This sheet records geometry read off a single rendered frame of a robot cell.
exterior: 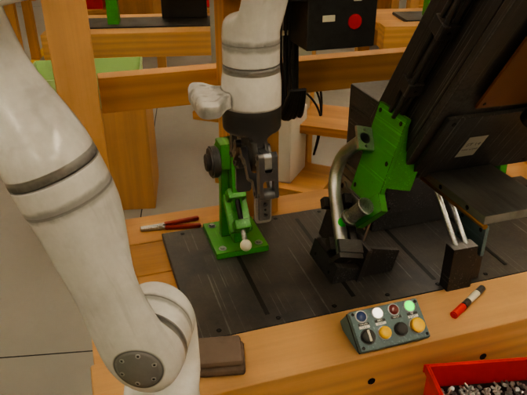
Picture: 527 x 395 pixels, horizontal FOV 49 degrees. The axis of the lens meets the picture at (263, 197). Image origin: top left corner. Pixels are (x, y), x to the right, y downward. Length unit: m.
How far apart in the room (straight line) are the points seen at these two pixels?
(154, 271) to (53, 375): 1.18
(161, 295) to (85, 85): 0.79
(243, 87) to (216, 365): 0.56
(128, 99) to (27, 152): 0.95
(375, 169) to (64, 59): 0.71
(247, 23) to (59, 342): 2.13
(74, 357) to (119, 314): 1.94
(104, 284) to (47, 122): 0.17
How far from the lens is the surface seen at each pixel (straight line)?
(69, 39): 1.36
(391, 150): 1.23
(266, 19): 0.68
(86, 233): 0.58
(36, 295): 2.95
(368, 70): 1.67
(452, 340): 1.24
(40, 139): 0.56
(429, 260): 1.44
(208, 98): 0.70
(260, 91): 0.70
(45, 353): 2.61
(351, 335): 1.16
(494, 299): 1.36
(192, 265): 1.38
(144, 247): 1.50
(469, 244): 1.32
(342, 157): 1.34
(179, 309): 0.68
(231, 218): 1.38
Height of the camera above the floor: 1.68
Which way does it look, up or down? 28 degrees down
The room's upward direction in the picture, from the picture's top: straight up
